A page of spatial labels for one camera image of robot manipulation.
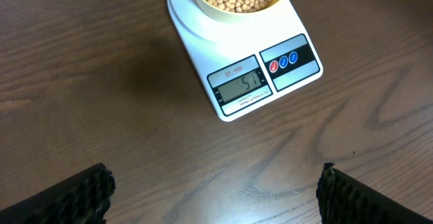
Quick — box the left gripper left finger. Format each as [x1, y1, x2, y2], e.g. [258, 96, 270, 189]
[1, 163, 116, 224]

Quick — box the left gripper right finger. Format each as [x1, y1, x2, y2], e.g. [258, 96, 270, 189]
[316, 162, 432, 224]

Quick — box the white digital kitchen scale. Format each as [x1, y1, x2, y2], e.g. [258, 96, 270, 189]
[167, 0, 323, 122]

